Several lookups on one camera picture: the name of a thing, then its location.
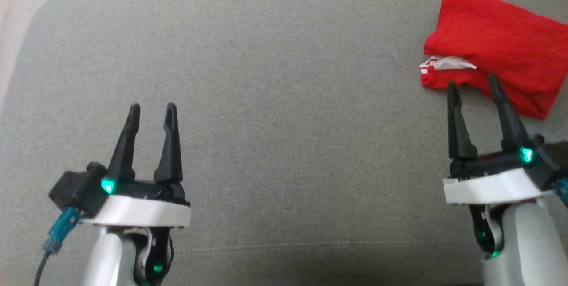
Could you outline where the teal cable connector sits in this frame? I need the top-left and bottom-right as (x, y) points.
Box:
(42, 208), (83, 255)
(554, 177), (568, 205)

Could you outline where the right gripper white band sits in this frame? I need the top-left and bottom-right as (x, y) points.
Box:
(443, 73), (560, 205)

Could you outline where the red basketball jersey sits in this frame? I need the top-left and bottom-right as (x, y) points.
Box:
(419, 0), (568, 120)

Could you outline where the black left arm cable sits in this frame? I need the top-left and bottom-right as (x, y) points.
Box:
(33, 251), (52, 286)

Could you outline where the grey fabric sofa seat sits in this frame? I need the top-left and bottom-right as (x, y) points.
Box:
(0, 0), (568, 286)

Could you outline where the teal right cable connector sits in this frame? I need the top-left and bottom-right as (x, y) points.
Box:
(554, 177), (568, 205)

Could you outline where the teal left cable connector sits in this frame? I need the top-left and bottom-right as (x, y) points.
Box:
(42, 208), (83, 255)

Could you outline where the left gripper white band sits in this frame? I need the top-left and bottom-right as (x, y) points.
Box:
(82, 102), (192, 228)

